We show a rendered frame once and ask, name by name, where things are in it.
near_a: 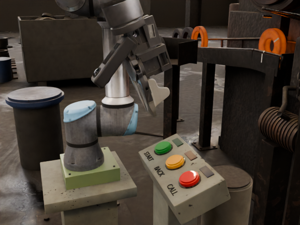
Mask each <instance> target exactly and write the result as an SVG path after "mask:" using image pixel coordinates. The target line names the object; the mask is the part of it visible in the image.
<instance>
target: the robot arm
mask: <svg viewBox="0 0 300 225"><path fill-rule="evenodd" d="M55 1H56V3H57V5H58V6H59V7H60V8H61V9H63V10H65V11H67V12H69V13H72V14H75V15H79V16H84V17H97V23H98V24H99V25H100V26H101V27H102V38H103V54H104V60H103V62H102V63H101V65H100V66H99V67H98V68H97V69H96V70H95V71H94V73H93V76H92V77H91V80H92V82H93V83H94V84H95V85H97V86H98V87H100V88H104V87H105V94H106V96H105V98H104V99H103V100H102V105H96V103H95V101H92V100H91V101H90V100H84V101H79V102H75V103H72V104H70V105H68V106H67V107H66V108H65V109H64V119H63V121H64V124H65V133H66V142H67V146H66V150H65V154H64V158H63V163H64V166H65V168H67V169H68V170H71V171H90V170H94V169H96V168H98V167H100V166H101V165H102V164H103V163H104V154H103V151H102V149H101V147H100V145H99V142H98V137H112V136H127V135H133V134H134V133H135V132H136V128H137V122H138V105H137V104H135V103H134V99H133V98H132V97H131V96H130V95H129V76H130V78H131V81H132V83H133V85H134V87H135V89H136V92H137V94H138V95H139V97H140V100H141V102H142V103H143V105H144V107H145V109H146V111H147V112H148V113H149V114H151V115H152V116H153V117H155V116H157V114H156V106H157V105H158V104H159V103H161V102H162V101H163V100H164V99H166V98H167V97H168V96H169V94H170V90H169V88H167V87H164V86H163V85H162V84H161V83H156V81H155V80H154V79H152V78H150V76H152V75H157V74H159V73H162V72H164V71H166V70H168V69H170V68H172V64H171V61H170V58H169V55H168V52H167V49H166V46H165V44H163V43H162V42H161V39H160V36H159V33H158V30H157V27H156V24H155V21H154V17H153V15H151V16H149V15H145V16H143V14H144V13H143V10H142V7H141V4H140V1H139V0H55ZM142 16H143V17H142ZM133 31H134V35H133ZM166 56H167V58H166ZM167 59H168V61H167ZM168 62H169V63H168Z"/></svg>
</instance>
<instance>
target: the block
mask: <svg viewBox="0 0 300 225"><path fill-rule="evenodd" d="M299 71H300V37H297V39H296V46H295V52H294V59H293V65H292V74H291V81H290V86H296V90H295V91H289V95H291V96H293V97H296V91H297V84H298V79H297V75H298V73H299Z"/></svg>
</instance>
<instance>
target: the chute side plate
mask: <svg viewBox="0 0 300 225"><path fill-rule="evenodd" d="M261 57H262V62H261ZM203 58H206V59H208V61H207V63H211V64H219V65H226V66H233V67H243V68H249V69H254V70H257V71H260V72H263V73H266V67H270V68H273V69H275V77H278V72H279V62H280V57H277V56H273V55H269V54H264V53H263V55H262V53H260V52H257V51H251V50H220V49H199V48H198V52H197V62H203Z"/></svg>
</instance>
